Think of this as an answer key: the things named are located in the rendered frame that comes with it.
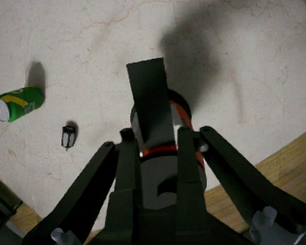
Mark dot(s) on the black round disc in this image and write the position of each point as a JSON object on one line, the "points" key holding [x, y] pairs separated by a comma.
{"points": [[175, 96]]}

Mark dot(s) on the red electric kettle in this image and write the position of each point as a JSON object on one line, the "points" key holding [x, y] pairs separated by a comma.
{"points": [[159, 163]]}

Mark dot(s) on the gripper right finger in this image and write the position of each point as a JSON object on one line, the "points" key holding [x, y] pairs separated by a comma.
{"points": [[274, 216]]}

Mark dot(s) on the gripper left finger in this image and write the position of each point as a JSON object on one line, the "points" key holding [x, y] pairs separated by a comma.
{"points": [[79, 207]]}

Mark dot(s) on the green drink can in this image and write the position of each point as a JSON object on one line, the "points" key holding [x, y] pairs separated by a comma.
{"points": [[17, 103]]}

